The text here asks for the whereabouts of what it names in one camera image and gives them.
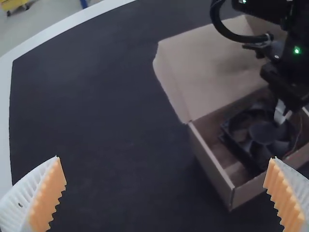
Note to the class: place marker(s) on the black square fan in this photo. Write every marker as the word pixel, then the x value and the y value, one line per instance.
pixel 251 135

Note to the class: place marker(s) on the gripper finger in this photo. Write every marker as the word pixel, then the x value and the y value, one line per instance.
pixel 31 200
pixel 289 198

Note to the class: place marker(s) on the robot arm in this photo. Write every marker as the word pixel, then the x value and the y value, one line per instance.
pixel 260 9

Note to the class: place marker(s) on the black mat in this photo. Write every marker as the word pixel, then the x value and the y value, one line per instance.
pixel 96 108

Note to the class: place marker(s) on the cardboard box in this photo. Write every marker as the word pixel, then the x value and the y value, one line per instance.
pixel 212 79

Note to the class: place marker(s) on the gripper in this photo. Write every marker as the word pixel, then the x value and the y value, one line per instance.
pixel 297 79

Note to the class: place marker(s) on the yellow wheeled cart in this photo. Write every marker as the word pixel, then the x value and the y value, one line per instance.
pixel 14 4

